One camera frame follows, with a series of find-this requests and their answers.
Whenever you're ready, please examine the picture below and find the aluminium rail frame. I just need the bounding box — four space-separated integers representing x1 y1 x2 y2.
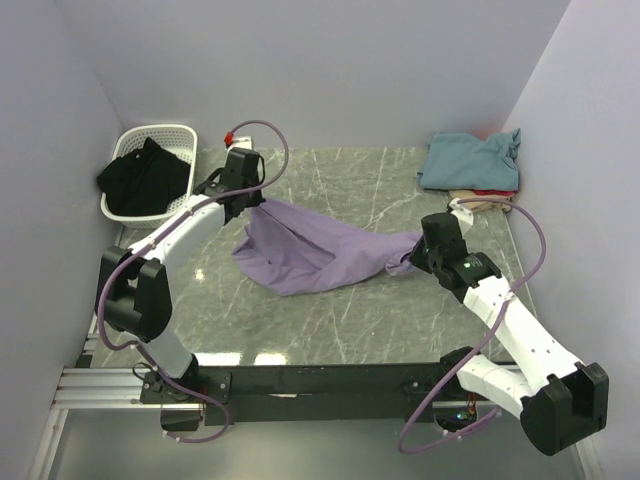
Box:
27 239 201 480

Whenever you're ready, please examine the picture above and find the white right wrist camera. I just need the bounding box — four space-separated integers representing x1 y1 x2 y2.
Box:
447 198 474 236

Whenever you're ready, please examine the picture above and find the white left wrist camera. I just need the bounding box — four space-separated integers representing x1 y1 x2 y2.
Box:
224 132 254 150

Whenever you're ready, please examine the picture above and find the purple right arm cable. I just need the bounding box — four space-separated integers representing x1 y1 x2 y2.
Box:
397 197 545 455

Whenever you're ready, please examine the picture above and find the teal folded t shirt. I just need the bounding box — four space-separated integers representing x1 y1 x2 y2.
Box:
416 129 521 191

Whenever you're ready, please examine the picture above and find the black t shirt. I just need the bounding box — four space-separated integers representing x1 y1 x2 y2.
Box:
96 137 190 217

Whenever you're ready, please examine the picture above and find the purple t shirt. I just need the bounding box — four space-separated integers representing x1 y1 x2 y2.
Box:
232 199 422 296

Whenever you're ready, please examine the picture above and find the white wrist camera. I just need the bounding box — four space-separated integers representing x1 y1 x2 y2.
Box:
224 132 254 150
447 198 474 236

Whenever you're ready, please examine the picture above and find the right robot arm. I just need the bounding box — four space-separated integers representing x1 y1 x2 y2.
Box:
406 207 609 456

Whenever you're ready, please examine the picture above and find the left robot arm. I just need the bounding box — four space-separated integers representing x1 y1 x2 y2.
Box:
96 147 265 402

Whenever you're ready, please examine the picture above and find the tan folded t shirt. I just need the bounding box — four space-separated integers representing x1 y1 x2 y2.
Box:
448 189 516 212

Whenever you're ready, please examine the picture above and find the white laundry basket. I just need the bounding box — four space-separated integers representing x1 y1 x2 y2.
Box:
96 124 198 229

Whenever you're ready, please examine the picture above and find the red folded t shirt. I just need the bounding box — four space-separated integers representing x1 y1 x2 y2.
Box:
472 190 517 198

